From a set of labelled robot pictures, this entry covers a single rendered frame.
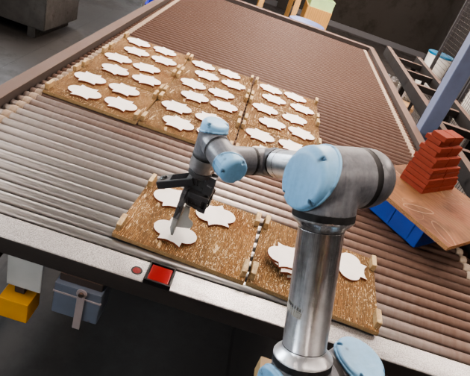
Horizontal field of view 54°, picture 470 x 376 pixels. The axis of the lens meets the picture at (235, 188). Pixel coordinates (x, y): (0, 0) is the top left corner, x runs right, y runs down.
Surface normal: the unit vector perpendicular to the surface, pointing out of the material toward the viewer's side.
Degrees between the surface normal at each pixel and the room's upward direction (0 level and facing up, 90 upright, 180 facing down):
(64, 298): 90
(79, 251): 0
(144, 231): 0
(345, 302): 0
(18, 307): 90
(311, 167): 82
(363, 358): 8
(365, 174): 50
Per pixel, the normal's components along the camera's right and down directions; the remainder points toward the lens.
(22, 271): -0.13, 0.50
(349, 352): 0.42, -0.79
